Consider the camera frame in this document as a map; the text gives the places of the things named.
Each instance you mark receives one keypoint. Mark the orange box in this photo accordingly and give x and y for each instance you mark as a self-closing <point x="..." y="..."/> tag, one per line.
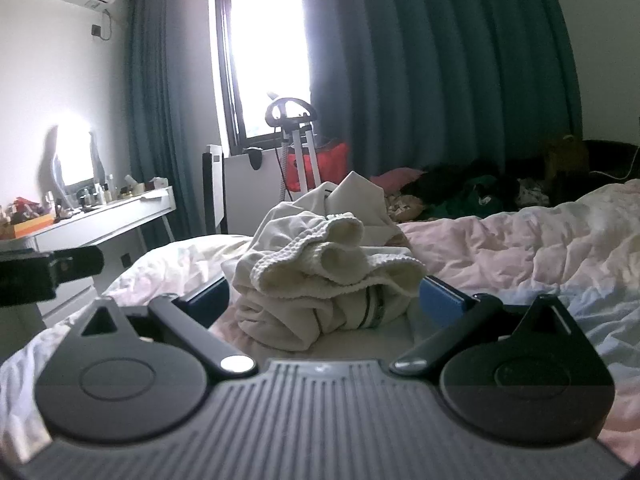
<point x="32" y="226"/>

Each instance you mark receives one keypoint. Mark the black headboard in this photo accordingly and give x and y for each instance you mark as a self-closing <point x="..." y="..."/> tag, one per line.
<point x="612" y="160"/>

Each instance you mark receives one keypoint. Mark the white board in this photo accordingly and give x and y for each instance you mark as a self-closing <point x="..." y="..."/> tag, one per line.
<point x="255" y="195"/>

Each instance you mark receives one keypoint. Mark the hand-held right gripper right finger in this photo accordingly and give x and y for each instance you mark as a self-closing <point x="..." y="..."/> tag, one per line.
<point x="440" y="305"/>

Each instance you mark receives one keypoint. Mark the pink pillow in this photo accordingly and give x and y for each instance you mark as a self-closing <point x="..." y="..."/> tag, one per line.
<point x="395" y="177"/>

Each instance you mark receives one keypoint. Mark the red bag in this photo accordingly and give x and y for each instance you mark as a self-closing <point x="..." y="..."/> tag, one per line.
<point x="325" y="165"/>

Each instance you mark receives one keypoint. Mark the pile of dark clothes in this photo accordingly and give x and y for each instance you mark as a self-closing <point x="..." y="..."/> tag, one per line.
<point x="465" y="190"/>

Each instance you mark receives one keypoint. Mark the white hooded top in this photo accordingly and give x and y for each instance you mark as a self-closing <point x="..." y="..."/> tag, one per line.
<point x="350" y="200"/>

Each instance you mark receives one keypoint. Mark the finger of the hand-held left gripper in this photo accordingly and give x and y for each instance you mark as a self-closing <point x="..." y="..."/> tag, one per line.
<point x="80" y="261"/>

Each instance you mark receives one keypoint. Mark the white dressing desk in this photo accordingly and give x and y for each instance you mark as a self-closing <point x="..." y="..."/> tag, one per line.
<point x="100" y="220"/>

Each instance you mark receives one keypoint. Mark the teal curtain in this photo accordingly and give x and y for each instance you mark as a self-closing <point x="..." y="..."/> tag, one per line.
<point x="450" y="70"/>
<point x="165" y="110"/>

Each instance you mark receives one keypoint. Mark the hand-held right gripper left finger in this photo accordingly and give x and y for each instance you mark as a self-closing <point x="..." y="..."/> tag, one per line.
<point x="207" y="300"/>

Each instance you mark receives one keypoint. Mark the white garment steamer stand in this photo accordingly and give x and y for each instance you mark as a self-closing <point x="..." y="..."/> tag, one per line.
<point x="295" y="145"/>

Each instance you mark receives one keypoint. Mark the dark framed window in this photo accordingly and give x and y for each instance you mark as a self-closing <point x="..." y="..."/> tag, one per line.
<point x="265" y="55"/>

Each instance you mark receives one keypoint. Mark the white ribbed pants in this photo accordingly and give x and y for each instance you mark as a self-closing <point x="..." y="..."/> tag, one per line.
<point x="325" y="280"/>

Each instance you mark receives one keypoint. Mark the white tissue box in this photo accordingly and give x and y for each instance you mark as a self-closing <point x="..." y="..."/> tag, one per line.
<point x="156" y="185"/>

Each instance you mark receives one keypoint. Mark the white panel heater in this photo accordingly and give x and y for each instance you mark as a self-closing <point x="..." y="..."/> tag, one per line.
<point x="212" y="190"/>

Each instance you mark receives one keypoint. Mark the lit vanity mirror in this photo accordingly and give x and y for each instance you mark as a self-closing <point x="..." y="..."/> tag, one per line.
<point x="75" y="152"/>

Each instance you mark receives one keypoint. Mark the pink and white duvet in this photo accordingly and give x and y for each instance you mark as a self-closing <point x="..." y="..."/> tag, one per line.
<point x="525" y="260"/>

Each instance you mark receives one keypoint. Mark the wall socket with plug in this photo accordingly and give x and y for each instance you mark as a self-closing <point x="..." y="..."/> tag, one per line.
<point x="100" y="27"/>

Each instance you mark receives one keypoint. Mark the group of cosmetics bottles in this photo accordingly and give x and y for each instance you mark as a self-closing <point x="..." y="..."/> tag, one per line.
<point x="95" y="195"/>

